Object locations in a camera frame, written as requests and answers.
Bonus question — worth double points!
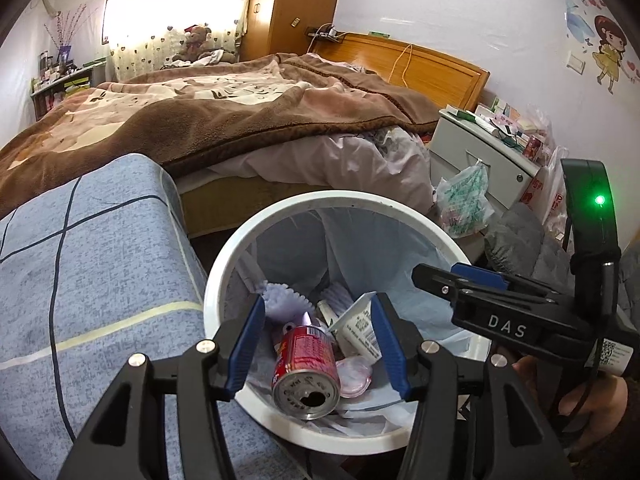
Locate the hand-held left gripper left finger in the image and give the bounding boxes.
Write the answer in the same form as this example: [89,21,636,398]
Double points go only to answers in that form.
[57,294,267,480]

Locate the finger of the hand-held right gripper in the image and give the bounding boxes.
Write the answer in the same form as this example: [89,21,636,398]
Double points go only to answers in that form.
[450,261,572,307]
[412,263,594,357]

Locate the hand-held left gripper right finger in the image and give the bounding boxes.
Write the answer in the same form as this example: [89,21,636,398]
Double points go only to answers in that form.
[370,292,576,480]

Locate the white yogurt cup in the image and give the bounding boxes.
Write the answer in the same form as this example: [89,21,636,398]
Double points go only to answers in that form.
[327,292,385,367]

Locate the white foam fruit net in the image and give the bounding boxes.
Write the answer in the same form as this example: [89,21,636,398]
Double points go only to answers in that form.
[257,282,314,326]

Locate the red cartoon drink can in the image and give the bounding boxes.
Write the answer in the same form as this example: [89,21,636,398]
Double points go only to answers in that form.
[271,324,342,421]

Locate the white round waste bin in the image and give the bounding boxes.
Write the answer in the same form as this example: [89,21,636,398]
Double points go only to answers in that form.
[202,190,494,456]

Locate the person's right hand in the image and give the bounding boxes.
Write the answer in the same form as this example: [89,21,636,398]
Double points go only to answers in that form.
[514,354,629,464]

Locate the grey padded cloth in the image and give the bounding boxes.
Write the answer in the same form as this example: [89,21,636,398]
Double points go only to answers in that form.
[484,204,577,287]

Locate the red print plastic bag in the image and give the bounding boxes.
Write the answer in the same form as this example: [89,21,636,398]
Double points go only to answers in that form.
[520,144,572,242]

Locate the green print plastic bag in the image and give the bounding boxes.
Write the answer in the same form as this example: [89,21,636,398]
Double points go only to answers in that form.
[434,159,494,239]

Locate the pale blue bin liner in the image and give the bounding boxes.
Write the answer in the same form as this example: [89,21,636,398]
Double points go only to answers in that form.
[220,206,482,436]

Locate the white nightstand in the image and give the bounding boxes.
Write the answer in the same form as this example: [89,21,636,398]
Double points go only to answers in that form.
[429,106,544,212]

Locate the pile of small boxes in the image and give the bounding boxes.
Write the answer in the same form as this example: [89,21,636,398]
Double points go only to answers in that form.
[474,100,552,162]

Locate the tan mattress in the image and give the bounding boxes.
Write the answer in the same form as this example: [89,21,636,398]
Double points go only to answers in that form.
[176,170,322,239]

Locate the blue checked tablecloth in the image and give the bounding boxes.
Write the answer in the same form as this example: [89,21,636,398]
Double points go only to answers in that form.
[0,154,312,480]

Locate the pale pink bedsheet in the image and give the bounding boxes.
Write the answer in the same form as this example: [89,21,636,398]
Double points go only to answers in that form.
[204,126,437,212]

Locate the wooden bed headboard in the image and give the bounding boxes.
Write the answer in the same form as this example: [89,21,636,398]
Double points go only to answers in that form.
[309,32,491,127]

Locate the bed with brown blanket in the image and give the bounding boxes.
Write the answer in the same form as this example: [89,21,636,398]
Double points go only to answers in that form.
[0,52,442,222]

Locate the power strip on headboard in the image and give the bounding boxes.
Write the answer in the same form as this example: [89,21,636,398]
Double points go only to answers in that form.
[305,23,342,44]

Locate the brown teddy bear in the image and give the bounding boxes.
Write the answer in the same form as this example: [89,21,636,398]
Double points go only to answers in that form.
[172,25,237,64]

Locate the cluttered side shelf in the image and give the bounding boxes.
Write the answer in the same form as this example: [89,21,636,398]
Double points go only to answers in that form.
[29,59,94,122]

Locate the wooden wardrobe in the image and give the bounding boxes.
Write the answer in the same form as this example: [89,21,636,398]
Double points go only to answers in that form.
[240,0,349,62]

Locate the heart print curtain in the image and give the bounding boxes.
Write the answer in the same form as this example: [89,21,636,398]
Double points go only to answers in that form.
[104,0,257,82]

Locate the pink flower branches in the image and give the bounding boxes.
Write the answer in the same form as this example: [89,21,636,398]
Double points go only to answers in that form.
[44,4,87,61]

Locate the cartoon wall sticker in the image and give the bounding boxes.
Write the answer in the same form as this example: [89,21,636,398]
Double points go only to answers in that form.
[564,0,640,97]

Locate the yellow cable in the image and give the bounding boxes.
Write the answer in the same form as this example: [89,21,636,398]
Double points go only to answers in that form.
[394,42,417,92]

